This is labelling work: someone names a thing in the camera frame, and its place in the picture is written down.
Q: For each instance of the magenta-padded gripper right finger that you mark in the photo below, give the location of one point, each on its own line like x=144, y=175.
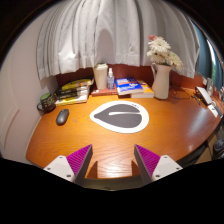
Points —
x=162, y=166

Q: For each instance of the white flower bouquet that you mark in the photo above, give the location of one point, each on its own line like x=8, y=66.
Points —
x=161, y=50

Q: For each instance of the white flat device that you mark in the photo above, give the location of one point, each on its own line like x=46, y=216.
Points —
x=204, y=95

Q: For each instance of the clear spray bottle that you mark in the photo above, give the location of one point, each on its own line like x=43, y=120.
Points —
x=110, y=81

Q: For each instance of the dark mug with green inside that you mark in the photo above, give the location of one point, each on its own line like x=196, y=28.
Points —
x=47, y=101

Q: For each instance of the white and grey mouse pad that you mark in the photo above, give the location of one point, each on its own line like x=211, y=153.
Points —
x=100, y=121

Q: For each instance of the orange book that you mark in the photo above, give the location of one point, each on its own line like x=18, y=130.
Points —
x=148, y=91

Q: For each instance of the cream tumbler with lid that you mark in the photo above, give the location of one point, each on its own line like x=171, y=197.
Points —
x=100, y=76

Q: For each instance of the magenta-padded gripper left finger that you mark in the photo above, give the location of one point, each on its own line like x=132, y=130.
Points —
x=63, y=165

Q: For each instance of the dark grey computer mouse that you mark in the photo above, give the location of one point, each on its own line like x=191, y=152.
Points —
x=62, y=116

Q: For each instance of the cream ceramic jug vase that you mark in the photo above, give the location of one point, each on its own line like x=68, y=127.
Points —
x=161, y=83

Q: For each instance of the blue book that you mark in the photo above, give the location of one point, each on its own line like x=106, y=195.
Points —
x=128, y=85

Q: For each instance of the red-brown book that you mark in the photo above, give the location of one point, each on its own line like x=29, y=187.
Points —
x=103, y=92

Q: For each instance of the white curtain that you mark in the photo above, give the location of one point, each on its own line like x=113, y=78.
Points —
x=113, y=33

